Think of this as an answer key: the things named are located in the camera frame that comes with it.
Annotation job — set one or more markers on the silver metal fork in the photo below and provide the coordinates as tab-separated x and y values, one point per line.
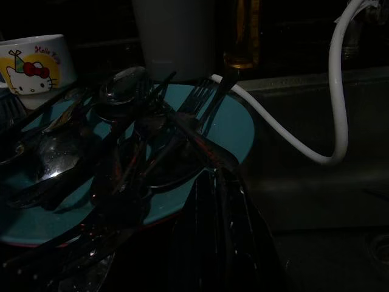
226	82
197	91

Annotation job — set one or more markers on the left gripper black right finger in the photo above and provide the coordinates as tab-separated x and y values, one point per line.
249	258

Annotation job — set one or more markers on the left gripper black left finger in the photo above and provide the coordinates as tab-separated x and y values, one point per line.
182	258

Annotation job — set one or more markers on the light blue plate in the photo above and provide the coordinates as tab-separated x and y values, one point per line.
234	121

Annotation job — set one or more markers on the white cartoon cat mug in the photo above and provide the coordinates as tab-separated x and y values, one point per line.
36	61

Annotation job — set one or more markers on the grey water jug red logo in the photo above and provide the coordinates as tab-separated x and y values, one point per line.
176	36

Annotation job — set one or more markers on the silver metal spoon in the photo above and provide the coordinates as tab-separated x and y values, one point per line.
57	155
121	85

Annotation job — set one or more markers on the stainless steel sink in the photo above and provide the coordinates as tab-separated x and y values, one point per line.
319	197

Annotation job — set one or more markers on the yellow oil glass bottle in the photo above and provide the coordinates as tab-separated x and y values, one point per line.
243	45

